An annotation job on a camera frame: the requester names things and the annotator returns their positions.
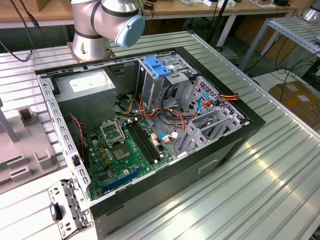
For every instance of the metal slat shelf table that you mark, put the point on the metal slat shelf table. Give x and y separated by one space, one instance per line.
295 30

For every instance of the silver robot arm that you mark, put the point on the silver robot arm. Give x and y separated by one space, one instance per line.
87 47

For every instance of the metal disk bay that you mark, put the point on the metal disk bay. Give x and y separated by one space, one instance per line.
200 143

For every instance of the grey power supply unit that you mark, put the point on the grey power supply unit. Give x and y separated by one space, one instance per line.
85 105

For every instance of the black desk device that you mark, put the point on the black desk device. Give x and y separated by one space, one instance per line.
281 2

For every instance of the green RAM stick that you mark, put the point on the green RAM stick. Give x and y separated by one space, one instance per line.
3 165

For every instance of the papers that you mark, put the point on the papers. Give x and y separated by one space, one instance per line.
188 2

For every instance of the large brown cardboard box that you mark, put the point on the large brown cardboard box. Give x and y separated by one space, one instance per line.
300 105

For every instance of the blue expansion slot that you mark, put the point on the blue expansion slot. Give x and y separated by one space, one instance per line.
122 180

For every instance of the small white box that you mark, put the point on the small white box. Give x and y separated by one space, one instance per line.
231 3
210 3

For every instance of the CPU socket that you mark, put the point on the CPU socket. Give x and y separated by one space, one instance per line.
121 151

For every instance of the grey parts rack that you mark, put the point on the grey parts rack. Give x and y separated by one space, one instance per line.
27 140

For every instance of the black RAM slot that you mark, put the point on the black RAM slot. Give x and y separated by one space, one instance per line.
141 143
148 140

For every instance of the black tripod stand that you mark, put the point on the black tripod stand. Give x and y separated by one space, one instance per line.
222 6

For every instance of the small brown cardboard box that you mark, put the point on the small brown cardboard box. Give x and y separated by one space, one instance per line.
43 4

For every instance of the blue plastic bay latch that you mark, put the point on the blue plastic bay latch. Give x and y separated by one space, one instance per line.
156 66

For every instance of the black PC case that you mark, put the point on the black PC case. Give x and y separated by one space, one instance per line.
175 185

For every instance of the wooden desk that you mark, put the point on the wooden desk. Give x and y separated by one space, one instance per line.
190 8

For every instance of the brown base plate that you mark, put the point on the brown base plate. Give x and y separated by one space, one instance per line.
70 48

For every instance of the green motherboard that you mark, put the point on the green motherboard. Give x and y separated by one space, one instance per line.
117 172

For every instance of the metal optical drive cage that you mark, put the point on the metal optical drive cage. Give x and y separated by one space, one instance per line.
152 87

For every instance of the metal expansion card bracket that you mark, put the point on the metal expansion card bracket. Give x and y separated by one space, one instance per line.
72 197

